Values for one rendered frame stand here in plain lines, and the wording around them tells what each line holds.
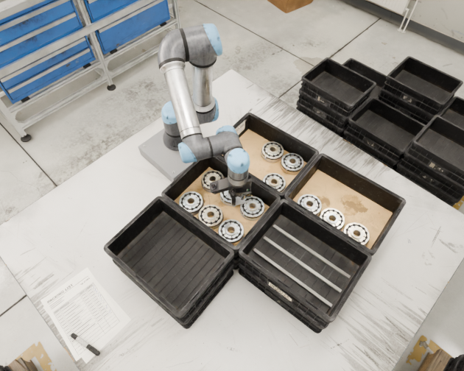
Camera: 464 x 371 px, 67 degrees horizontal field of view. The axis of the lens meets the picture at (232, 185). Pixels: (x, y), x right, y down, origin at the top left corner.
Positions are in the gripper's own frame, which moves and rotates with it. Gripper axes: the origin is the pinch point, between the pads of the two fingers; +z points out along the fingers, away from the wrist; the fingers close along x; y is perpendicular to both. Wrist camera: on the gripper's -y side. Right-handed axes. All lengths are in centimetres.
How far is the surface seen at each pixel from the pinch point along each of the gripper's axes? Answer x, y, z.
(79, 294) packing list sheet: -31, -65, 11
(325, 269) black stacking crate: -33.2, 32.9, -1.9
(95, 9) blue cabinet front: 182, -85, 41
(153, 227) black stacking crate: -8.8, -33.5, 1.3
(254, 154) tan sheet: 24.4, 13.1, 5.4
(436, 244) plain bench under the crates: -25, 88, 12
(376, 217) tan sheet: -14, 60, 0
